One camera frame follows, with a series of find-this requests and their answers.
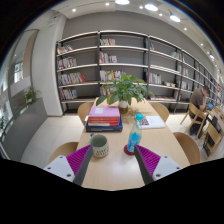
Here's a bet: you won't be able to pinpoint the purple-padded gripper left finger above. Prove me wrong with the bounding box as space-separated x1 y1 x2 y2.
44 145 93 186

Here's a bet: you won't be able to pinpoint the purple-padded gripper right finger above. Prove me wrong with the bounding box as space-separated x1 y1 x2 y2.
134 145 182 184

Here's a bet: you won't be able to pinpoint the clear water bottle blue cap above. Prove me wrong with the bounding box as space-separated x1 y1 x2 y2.
127 113 143 152

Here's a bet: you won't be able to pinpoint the wooden chair near left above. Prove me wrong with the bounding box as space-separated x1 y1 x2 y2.
49 142 78 163

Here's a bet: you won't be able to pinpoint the red round coaster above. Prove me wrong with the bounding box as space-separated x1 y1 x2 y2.
123 144 134 156

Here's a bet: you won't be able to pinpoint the green patterned ceramic mug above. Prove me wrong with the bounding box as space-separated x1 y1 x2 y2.
89 134 109 158

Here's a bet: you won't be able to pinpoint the dark blue bottom book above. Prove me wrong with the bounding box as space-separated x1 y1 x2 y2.
86 118 123 132

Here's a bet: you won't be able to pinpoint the wooden chair near right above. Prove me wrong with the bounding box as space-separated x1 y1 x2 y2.
174 132 201 165

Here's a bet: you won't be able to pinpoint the open white magazine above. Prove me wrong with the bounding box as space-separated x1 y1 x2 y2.
140 116 165 129

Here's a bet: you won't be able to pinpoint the red middle books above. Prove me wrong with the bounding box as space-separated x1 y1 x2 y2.
88 116 120 126

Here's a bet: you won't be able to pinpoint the wooden chair far right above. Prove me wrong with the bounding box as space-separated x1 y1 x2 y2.
150 102 169 122

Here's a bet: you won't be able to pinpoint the wooden chair far left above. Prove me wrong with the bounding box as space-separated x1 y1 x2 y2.
78 102 93 124

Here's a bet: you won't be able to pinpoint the pink top book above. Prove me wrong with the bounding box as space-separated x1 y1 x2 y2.
89 106 120 118

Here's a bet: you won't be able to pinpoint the folding wooden chair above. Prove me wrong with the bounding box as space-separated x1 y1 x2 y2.
201 116 224 157
183 103 207 138

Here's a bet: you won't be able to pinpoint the plant on left ledge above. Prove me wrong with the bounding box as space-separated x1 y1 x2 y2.
25 87 39 104

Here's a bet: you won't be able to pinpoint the laptop with blue screen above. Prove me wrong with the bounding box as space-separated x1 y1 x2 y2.
207 102 215 111

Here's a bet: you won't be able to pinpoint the potted green plant white pot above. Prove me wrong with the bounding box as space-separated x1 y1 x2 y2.
96 73 154 113

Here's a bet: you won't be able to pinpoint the seated person in brown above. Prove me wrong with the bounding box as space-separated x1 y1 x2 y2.
190 85 210 111

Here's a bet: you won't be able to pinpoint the plant at far left window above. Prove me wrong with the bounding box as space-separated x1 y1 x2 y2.
0 116 6 130

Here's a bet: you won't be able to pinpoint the large grey wall bookshelf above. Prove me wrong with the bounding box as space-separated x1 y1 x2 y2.
56 30 223 113

